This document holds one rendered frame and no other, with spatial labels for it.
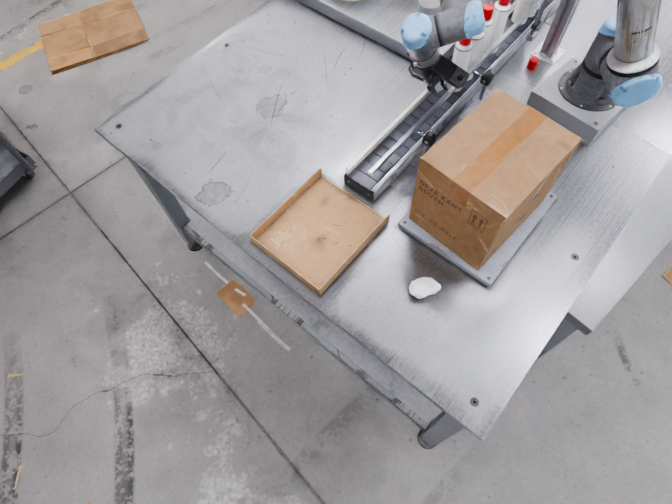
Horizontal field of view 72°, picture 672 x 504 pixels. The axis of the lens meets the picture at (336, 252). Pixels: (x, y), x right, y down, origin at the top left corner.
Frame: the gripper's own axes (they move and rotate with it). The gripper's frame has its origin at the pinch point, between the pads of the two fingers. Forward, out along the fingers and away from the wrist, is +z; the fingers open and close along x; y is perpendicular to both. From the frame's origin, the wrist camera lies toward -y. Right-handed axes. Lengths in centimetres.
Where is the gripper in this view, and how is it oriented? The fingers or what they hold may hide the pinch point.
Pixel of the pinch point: (442, 87)
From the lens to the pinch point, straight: 154.3
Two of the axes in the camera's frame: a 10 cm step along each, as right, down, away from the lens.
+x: -5.4, 8.3, 1.6
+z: 3.6, 0.5, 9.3
